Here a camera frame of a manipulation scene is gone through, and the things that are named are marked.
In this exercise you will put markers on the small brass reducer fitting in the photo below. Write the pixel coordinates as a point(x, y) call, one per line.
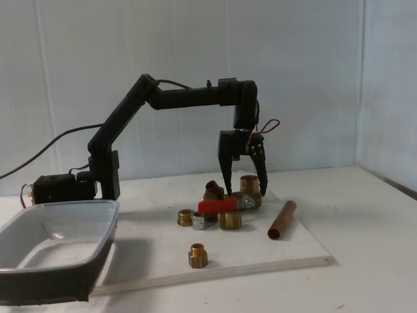
point(197, 256)

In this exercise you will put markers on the brass pipe coupling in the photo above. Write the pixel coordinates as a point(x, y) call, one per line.
point(249, 184)

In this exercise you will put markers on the silver metal nut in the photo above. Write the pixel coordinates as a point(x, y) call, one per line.
point(198, 223)

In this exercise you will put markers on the clear plastic box black rim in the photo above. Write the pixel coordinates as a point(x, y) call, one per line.
point(49, 283)

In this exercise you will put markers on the brass threaded hex fitting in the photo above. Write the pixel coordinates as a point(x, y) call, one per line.
point(185, 217)

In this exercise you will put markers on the short dark copper tube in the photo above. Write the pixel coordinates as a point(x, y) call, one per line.
point(213, 187)

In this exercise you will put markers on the long copper pipe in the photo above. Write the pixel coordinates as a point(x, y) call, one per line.
point(281, 221)

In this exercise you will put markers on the white plywood board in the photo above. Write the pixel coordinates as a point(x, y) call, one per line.
point(260, 254)

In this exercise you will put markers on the brass hex adapter fitting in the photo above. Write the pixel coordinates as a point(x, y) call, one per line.
point(229, 221)

